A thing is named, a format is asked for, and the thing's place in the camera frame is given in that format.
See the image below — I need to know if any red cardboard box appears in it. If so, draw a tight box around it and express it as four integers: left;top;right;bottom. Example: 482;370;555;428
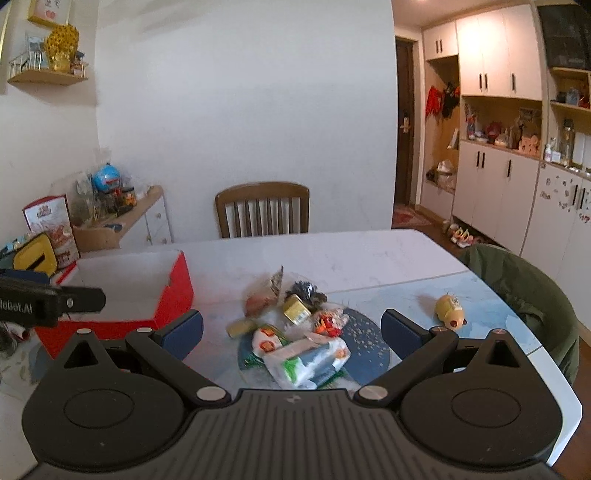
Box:
35;250;193;358

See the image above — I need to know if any hotdog plush toy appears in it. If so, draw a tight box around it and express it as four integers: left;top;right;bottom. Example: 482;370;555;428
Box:
435;294;467;332

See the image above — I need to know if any white tissue pack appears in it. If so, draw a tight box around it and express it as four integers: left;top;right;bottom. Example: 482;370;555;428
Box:
263;336;351;390

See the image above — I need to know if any wall shelf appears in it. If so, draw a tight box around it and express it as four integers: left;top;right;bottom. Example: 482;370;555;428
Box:
8;52;88;86

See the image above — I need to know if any brown door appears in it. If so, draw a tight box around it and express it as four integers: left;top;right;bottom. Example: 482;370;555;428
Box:
394;38;415;205

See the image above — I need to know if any red white snack bag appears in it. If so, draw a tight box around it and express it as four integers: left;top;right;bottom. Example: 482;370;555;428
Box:
23;195;79;270

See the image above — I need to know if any yellow small box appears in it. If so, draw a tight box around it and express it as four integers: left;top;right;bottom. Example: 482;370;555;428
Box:
283;294;311;325

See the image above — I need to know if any silver foil snack bag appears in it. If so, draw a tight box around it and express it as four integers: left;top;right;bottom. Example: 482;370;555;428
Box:
245;267;283;317

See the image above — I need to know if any blue round toy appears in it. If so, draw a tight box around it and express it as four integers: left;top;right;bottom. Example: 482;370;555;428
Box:
91;163;121;194

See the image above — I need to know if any wooden dining chair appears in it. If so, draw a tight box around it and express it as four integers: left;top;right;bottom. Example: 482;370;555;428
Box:
214;181;311;239

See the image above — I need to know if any white sideboard cabinet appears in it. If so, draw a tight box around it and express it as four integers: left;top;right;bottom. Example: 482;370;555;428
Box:
73;185;173;253

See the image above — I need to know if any white wall cabinet unit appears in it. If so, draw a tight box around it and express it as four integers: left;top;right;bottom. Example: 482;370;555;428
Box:
423;1;590;323

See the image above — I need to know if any yellow tissue box holder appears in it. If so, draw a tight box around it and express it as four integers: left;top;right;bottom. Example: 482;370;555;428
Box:
12;233;57;277

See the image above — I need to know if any framed picture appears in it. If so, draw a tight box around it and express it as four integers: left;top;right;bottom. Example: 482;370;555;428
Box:
27;0;72;29

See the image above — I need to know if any green jacket on chair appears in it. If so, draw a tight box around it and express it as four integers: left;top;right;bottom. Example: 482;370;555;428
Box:
460;244;580;384

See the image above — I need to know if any golden flower ornament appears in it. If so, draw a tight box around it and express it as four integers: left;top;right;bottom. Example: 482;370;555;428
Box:
44;24;79;73

